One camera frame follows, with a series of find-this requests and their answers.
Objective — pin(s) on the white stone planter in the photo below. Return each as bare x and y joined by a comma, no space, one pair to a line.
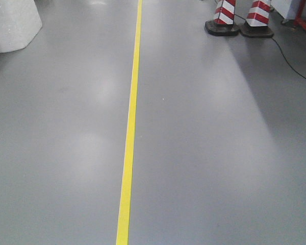
20,22

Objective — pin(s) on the red and white traffic cone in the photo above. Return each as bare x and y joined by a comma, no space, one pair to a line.
223,23

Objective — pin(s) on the red metal frame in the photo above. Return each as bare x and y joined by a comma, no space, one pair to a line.
299,20

